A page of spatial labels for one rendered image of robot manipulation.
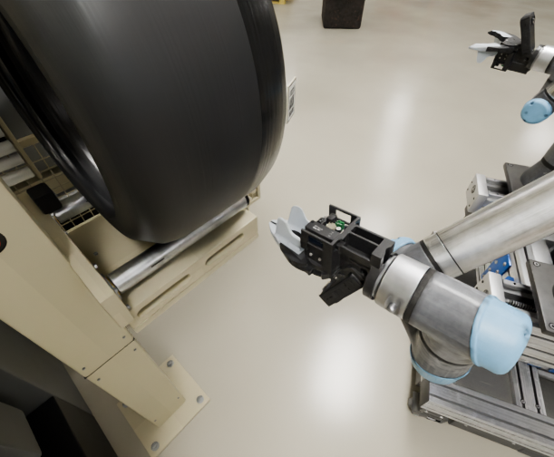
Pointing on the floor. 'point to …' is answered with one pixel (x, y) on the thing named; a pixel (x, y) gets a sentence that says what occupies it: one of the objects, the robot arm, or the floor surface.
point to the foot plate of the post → (148, 431)
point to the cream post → (56, 301)
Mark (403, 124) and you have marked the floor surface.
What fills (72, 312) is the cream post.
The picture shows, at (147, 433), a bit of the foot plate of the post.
